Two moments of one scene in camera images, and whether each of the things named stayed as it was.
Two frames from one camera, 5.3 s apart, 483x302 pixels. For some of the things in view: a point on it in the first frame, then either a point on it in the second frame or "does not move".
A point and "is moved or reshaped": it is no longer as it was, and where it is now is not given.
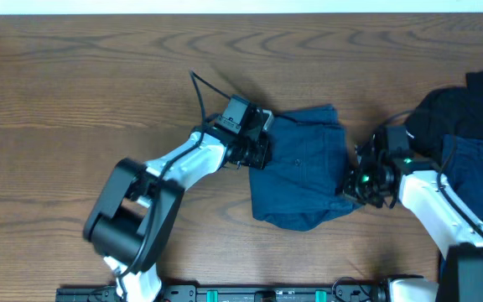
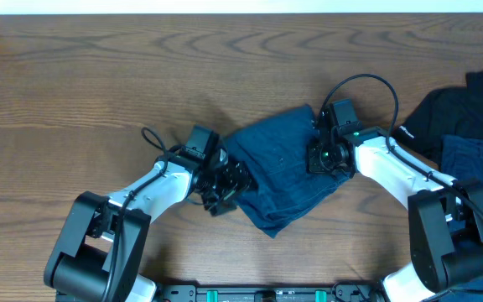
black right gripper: x=349 y=188 -> x=314 y=165
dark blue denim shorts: x=307 y=153 is moved or reshaped
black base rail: x=238 y=293 does not move
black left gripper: x=262 y=157 -> x=234 y=190
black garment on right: x=480 y=109 does not move
